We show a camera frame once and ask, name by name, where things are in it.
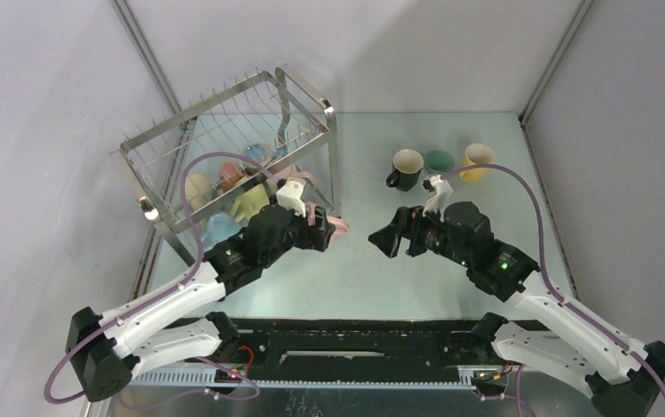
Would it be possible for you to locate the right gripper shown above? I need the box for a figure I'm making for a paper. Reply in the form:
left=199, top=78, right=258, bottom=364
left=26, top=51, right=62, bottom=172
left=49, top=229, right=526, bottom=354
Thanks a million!
left=368, top=201, right=472, bottom=269

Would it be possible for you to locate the light blue mug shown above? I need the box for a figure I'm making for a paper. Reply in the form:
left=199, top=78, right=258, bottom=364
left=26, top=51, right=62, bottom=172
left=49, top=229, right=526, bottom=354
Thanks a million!
left=201, top=212, right=242, bottom=251

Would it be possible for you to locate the pink faceted mug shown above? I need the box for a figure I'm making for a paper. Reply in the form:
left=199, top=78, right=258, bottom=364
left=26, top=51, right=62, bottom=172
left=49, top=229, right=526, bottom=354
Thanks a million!
left=305, top=202, right=350, bottom=237

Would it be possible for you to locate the black mug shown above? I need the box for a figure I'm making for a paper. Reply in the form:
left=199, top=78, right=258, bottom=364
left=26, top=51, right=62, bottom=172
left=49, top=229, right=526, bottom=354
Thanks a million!
left=385, top=149, right=425, bottom=192

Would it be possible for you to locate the mint green mug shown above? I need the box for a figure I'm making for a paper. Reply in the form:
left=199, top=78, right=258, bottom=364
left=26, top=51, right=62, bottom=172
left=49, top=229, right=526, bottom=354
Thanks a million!
left=423, top=149, right=456, bottom=175

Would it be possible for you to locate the yellow mug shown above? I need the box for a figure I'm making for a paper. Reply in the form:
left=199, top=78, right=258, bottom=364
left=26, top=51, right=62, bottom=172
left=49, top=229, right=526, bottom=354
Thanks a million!
left=459, top=143, right=495, bottom=183

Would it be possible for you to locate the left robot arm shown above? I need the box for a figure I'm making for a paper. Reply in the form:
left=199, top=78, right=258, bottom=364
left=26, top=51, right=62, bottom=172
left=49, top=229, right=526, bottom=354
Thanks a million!
left=65, top=203, right=348, bottom=402

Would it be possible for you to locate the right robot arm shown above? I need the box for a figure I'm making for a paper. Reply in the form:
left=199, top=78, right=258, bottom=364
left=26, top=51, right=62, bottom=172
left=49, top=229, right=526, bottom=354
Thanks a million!
left=368, top=202, right=665, bottom=416

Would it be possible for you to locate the steel two-tier dish rack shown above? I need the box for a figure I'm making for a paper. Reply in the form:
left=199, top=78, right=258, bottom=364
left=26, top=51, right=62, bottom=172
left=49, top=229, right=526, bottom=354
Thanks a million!
left=112, top=64, right=341, bottom=265

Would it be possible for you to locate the yellow-green mug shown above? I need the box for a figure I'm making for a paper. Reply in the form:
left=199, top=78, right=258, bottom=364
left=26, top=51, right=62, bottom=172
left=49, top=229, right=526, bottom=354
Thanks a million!
left=229, top=184, right=270, bottom=222

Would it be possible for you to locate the large pink mug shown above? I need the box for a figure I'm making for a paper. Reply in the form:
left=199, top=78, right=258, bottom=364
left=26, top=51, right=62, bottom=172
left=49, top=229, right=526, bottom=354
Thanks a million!
left=275, top=164, right=317, bottom=189

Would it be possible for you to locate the orange-red cup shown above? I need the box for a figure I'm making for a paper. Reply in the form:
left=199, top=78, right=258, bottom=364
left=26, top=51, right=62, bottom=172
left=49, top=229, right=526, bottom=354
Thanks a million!
left=219, top=162, right=246, bottom=193

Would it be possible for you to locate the blue-rimmed cup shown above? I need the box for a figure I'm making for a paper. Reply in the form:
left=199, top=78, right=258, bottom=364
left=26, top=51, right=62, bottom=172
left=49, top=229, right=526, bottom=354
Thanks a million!
left=243, top=142, right=287, bottom=166

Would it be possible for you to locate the cream decorated mug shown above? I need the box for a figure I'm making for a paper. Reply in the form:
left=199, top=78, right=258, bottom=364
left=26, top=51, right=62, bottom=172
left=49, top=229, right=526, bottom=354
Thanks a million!
left=184, top=173, right=214, bottom=211

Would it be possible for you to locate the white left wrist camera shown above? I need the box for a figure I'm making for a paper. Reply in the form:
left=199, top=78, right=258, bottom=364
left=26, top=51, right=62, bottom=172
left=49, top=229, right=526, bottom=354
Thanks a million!
left=275, top=179, right=306, bottom=217

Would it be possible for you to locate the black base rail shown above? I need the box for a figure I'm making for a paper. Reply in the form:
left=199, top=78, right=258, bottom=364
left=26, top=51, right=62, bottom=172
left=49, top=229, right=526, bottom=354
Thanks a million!
left=184, top=312, right=517, bottom=387

